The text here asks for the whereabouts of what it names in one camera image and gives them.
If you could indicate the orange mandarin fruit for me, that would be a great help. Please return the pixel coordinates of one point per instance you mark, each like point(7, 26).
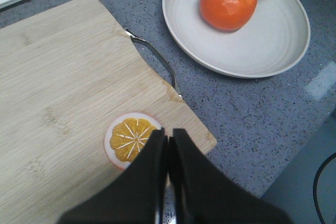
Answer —
point(227, 15)

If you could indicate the white round plate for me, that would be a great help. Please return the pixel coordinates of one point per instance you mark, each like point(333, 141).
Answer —
point(274, 40)

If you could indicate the orange slice piece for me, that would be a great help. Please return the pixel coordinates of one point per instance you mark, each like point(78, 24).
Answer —
point(126, 137)

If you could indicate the wooden cutting board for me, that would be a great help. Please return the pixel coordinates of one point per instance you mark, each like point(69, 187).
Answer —
point(66, 74)

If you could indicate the metal cutting board handle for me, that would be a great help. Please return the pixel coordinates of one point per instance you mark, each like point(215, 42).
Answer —
point(174, 82)

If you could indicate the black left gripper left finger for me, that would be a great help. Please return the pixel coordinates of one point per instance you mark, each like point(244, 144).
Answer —
point(136, 196)

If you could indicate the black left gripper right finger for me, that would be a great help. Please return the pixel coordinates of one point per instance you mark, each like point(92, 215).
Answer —
point(204, 194)

